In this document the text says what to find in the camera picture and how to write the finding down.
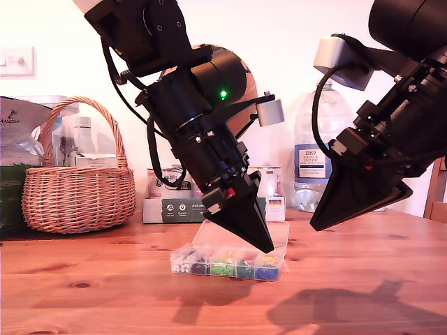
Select white wall light switch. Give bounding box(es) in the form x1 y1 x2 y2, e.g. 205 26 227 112
0 46 36 77

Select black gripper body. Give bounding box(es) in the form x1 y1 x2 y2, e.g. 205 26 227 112
170 113 262 215
328 57 447 179

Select cardboard can tray green print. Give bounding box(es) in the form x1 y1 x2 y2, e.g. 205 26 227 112
142 195 287 224

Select can with black-white label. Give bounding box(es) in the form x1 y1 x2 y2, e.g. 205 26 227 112
146 167 193 200

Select cork globe on metal stand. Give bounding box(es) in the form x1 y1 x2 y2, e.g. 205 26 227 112
195 43 260 140

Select large clear water bottle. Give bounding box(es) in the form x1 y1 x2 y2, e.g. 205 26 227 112
293 82 356 214

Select can with plain white label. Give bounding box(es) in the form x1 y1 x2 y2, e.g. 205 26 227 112
253 165 284 198

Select brown wicker basket with handle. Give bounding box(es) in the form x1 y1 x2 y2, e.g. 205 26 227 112
22 96 137 234

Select clear plastic packet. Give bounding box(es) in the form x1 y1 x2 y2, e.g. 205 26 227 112
52 114 80 168

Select clear plastic container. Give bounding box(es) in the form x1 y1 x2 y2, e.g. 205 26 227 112
13 94 82 118

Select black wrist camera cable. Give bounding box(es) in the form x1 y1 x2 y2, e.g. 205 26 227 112
312 62 447 165
235 113 256 140

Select black looping wrist cable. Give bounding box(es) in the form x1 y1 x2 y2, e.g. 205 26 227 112
145 114 188 188

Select pale grey wrist camera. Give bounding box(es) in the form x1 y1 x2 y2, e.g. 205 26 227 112
313 33 415 92
216 90 285 128

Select white bottle with grey cap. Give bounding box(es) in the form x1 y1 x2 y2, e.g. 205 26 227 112
73 117 97 156

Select white carton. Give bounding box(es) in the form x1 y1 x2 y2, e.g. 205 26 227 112
75 152 119 169

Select dark green bag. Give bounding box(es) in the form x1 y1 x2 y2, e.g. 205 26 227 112
0 163 29 240

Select wooden chair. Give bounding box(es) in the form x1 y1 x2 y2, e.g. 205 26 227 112
423 156 447 224

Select clear plastic pin organiser box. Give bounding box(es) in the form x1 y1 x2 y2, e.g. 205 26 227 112
170 218 291 283

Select black upper arm cable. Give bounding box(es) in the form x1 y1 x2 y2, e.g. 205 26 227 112
100 37 167 139

